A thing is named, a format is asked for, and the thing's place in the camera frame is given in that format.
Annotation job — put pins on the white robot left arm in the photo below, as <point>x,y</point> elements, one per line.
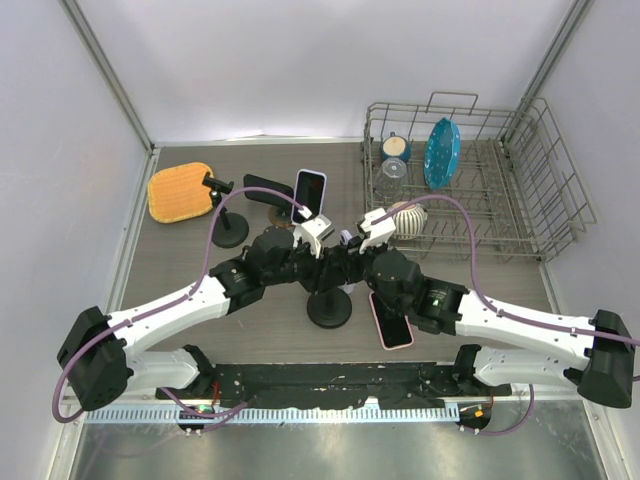
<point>107,355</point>

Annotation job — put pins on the blue polka dot plate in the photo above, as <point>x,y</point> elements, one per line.
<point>442,154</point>

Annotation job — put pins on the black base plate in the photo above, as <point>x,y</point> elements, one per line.
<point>332,386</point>

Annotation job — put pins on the aluminium front rail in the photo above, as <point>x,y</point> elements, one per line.
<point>189,375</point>

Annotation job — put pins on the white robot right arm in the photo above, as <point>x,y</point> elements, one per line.
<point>595,355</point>

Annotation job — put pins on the phone in white case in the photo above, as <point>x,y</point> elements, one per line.
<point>309,190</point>

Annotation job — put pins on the grey wire dish rack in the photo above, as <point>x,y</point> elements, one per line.
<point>516,178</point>

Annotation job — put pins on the orange woven mat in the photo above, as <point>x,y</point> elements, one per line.
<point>176,194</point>

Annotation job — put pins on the dark blue ceramic cup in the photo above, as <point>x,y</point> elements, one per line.
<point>396,146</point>

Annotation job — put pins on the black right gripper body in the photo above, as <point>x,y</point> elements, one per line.
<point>370,278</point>

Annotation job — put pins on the clear drinking glass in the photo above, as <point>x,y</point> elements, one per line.
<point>393,173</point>

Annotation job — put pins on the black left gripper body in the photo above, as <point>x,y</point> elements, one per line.
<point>299,264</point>

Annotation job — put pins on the round wooden phone stand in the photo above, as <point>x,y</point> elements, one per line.
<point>280,217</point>

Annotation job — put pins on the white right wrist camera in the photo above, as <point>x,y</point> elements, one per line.
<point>376,227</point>

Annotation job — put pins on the grey left corner post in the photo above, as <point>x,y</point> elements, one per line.
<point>88,37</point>

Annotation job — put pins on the black phone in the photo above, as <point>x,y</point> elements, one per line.
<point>262,191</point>

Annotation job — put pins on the striped white ceramic mug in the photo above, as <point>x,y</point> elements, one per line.
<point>409,222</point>

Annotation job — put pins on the white cable duct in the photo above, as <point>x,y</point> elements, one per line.
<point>368,413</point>

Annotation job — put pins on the tall black phone stand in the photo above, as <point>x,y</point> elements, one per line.
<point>329,310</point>

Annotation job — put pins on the grey aluminium corner post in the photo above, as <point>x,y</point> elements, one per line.
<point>569,26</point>

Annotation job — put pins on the short black phone stand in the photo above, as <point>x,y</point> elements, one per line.
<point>231,229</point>

